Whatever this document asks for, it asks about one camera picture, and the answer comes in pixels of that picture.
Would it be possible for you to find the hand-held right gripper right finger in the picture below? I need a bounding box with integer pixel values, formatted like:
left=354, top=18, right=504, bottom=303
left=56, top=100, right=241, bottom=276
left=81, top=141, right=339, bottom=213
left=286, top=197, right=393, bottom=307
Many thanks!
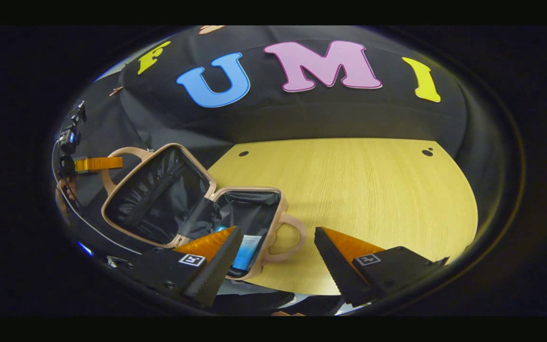
left=314, top=227, right=449, bottom=307

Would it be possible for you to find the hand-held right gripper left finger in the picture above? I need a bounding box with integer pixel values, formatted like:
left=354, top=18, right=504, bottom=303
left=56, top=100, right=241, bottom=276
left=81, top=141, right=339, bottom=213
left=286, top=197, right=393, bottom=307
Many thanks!
left=131, top=226, right=244, bottom=308

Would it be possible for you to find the pink suitcase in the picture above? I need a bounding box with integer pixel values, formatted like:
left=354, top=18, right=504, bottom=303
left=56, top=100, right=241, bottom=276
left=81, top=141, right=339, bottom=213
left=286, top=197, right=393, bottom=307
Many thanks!
left=100, top=142, right=307, bottom=282

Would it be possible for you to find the light blue cosmetic tube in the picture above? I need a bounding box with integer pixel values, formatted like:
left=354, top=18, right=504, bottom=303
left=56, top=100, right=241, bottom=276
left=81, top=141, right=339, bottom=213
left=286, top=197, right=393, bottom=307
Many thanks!
left=232, top=234, right=263, bottom=271

